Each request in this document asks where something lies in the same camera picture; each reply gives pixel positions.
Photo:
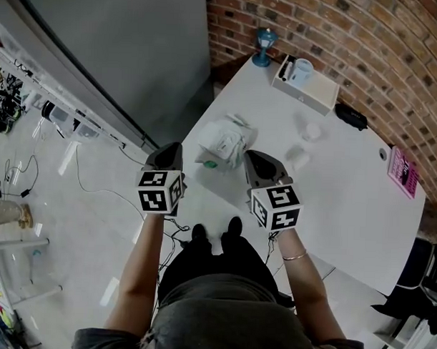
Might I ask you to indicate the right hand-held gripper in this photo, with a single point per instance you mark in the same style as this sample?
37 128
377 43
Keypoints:
278 208

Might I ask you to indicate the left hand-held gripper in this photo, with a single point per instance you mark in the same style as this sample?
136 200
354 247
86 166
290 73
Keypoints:
153 200

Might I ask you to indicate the white product box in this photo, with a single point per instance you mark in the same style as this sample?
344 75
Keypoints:
223 141

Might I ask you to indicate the person's right forearm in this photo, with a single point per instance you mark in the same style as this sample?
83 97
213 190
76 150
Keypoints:
300 284

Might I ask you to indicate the person's left forearm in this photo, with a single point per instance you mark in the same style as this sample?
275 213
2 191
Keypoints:
140 267

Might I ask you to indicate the small white container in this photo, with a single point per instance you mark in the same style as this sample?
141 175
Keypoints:
298 158

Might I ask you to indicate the person's black shoe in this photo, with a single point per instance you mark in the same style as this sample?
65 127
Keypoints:
234 226
198 232

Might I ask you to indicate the white drawer box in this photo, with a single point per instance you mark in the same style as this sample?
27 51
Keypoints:
314 95

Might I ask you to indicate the white table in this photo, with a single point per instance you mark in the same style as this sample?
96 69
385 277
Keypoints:
346 217

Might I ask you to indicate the black pouch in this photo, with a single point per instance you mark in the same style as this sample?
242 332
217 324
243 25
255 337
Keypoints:
351 117

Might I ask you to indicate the black marker pen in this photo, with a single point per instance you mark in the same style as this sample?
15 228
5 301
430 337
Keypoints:
286 71

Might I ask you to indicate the white shelf rack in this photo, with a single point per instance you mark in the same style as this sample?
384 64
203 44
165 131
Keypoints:
59 116

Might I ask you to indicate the blue lantern lamp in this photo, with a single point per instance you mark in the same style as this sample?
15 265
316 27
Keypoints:
264 50

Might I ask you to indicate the pink book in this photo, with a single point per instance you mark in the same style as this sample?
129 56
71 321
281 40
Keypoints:
404 173

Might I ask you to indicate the person's grey shirt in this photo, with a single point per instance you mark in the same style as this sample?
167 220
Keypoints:
227 321

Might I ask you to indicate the black chair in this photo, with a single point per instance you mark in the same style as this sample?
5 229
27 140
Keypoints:
415 277

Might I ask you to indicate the white metal table frame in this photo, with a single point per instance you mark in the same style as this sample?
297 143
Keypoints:
19 242

